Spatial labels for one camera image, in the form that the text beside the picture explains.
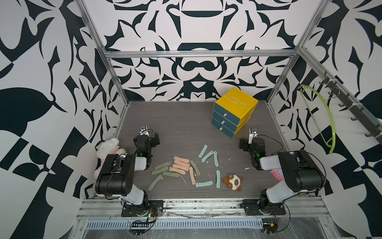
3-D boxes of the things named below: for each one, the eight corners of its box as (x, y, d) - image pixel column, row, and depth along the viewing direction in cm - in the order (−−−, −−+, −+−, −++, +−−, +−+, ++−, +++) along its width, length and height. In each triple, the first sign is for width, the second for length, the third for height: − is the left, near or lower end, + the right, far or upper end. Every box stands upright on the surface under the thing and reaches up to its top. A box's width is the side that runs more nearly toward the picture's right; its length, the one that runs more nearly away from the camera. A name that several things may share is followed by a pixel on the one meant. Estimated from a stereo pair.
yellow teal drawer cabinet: (207, 126, 107) (210, 104, 90) (227, 108, 118) (233, 86, 101) (230, 144, 98) (239, 124, 81) (250, 123, 109) (261, 101, 92)
